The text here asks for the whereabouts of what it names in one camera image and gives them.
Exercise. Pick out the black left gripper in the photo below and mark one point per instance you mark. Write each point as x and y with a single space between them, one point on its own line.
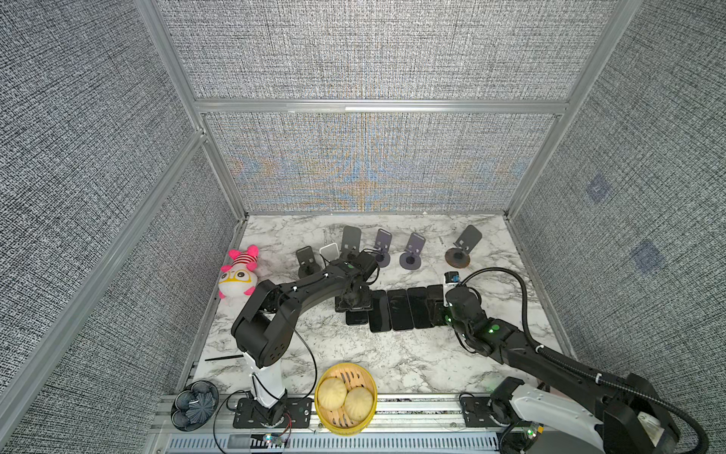
366 303

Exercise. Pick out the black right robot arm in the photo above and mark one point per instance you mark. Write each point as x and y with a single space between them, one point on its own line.
611 413

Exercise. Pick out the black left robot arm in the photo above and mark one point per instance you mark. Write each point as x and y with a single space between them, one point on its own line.
265 326

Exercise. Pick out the white folding phone stand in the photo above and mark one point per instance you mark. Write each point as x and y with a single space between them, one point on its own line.
330 252

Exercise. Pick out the brown right phone stand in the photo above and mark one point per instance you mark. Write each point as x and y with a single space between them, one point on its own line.
459 256

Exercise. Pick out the purple round phone stand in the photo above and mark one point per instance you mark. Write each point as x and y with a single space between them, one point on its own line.
381 248

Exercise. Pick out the black round phone stand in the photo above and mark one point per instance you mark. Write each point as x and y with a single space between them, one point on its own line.
308 265

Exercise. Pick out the left steamed bun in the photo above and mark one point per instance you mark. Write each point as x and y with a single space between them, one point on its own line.
332 393

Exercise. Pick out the steamed bun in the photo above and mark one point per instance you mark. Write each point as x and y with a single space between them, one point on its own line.
332 393
358 404

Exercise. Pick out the yellow bamboo steamer basket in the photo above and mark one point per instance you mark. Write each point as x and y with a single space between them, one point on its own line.
354 376

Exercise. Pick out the right steamed bun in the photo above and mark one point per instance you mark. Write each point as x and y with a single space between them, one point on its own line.
358 404

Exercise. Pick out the pink white plush toy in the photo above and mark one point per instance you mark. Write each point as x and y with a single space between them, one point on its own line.
239 279

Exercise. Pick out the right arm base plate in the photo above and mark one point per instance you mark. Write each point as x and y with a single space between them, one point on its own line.
476 411

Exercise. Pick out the aluminium front rail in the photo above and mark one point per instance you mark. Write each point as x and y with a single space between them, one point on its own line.
403 423

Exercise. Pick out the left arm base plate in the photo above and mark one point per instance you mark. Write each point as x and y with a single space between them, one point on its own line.
294 414

